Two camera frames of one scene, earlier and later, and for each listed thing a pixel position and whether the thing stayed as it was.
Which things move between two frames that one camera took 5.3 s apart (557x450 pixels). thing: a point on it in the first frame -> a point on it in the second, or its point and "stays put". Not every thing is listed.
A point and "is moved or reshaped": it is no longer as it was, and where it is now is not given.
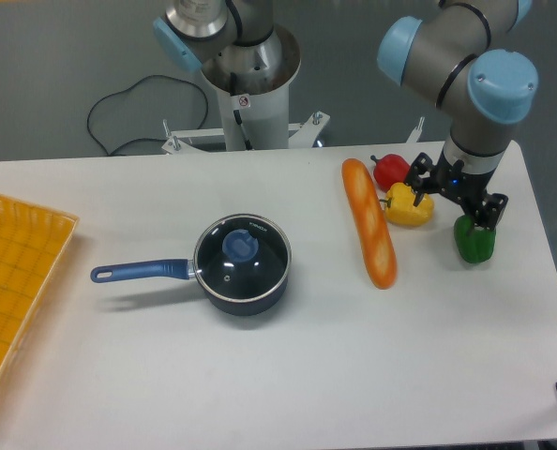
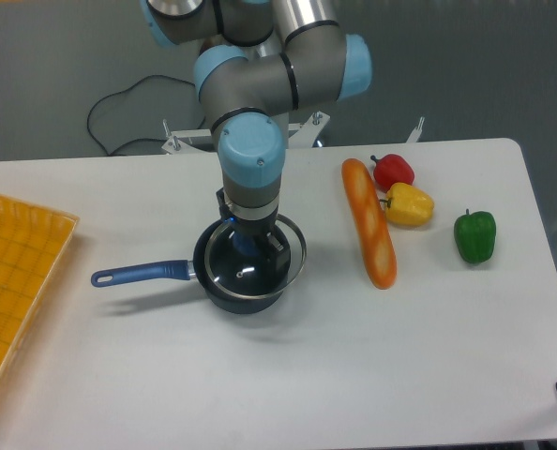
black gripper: x=458 y=183 -> x=264 y=234
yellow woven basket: x=20 y=247 stays put
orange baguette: x=370 y=223 stays put
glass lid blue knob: x=240 y=245 is moved or reshaped
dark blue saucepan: x=240 y=262 stays put
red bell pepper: x=388 y=170 stays put
